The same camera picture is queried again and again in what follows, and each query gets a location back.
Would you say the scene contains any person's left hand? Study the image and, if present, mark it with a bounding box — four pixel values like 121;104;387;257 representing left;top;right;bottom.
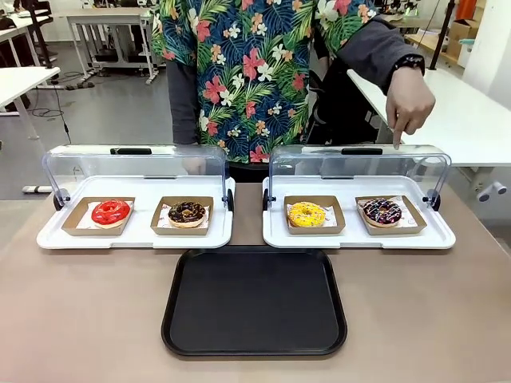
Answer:
385;69;437;151

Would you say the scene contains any person's right forearm grey sleeve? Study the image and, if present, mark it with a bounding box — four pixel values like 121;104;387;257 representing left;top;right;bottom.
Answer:
166;59;200;145

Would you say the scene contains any person's left forearm grey sleeve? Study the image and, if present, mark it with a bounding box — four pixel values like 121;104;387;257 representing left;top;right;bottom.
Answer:
334;15;426;96

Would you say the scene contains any dark donut with white drizzle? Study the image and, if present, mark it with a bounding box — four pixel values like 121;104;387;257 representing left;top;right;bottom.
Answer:
362;198;403;229

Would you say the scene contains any brown cardboard donut box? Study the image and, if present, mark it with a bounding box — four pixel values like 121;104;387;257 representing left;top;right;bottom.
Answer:
149;195;215;236
61;196;137;237
283;195;347;235
355;195;428;236

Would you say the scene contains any white display tray base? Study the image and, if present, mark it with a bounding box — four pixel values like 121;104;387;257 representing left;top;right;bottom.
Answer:
262;175;457;251
36;175;236;251

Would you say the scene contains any yellow glazed sprinkled donut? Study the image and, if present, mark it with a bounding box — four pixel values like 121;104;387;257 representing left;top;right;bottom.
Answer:
287;201;327;229

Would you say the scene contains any chocolate donut with nut sprinkles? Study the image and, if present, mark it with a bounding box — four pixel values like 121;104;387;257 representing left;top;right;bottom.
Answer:
167;200;208;229

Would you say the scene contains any black plastic serving tray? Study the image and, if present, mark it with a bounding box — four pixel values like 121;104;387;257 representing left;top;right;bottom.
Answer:
160;246;348;357

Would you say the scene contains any red glazed donut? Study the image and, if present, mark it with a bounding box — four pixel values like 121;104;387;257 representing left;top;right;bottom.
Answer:
91;199;133;230

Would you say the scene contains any black wrist watch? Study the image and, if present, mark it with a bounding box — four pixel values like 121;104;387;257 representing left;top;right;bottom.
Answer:
393;55;426;77

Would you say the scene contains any white side table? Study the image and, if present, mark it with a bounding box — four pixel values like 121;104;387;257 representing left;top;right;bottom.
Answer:
346;67;511;203

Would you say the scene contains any floral hawaiian shirt torso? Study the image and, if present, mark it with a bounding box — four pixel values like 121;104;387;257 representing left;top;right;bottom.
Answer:
150;0;378;164

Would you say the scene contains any grey standing desk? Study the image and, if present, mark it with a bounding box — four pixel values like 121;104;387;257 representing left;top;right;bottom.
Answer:
65;6;157;85

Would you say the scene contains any black office chair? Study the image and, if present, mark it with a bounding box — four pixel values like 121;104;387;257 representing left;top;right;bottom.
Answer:
23;0;57;69

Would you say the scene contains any white desk with legs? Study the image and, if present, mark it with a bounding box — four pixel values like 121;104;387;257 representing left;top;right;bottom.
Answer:
0;65;61;141

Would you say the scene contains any clear display lid black handle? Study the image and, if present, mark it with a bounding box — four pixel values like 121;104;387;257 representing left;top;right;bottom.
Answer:
263;144;453;212
42;144;236;212

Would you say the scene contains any black floor cable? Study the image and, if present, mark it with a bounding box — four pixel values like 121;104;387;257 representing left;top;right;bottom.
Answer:
30;71;87;144

